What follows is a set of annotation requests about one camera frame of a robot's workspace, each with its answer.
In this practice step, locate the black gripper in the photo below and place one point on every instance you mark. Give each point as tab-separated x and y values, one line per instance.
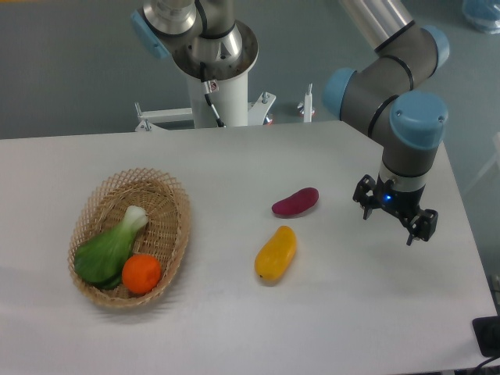
400	197

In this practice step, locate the orange fruit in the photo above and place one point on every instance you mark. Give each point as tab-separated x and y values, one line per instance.
141	273

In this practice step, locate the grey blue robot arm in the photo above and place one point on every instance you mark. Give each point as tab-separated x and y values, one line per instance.
382	101

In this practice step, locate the woven wicker basket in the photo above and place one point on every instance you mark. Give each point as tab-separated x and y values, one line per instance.
165	236

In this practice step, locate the purple sweet potato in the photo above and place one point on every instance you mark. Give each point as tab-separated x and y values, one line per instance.
297	203

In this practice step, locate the yellow mango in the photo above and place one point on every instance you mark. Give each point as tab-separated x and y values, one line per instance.
274	258

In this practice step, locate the black device at table edge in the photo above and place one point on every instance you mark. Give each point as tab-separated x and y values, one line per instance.
486	330

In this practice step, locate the blue bag in corner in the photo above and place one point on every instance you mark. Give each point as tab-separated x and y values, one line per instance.
482	14

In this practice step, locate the green bok choy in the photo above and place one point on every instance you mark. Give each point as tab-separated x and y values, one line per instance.
100	261

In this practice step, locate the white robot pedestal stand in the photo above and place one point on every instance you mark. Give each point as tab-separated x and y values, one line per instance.
216	72

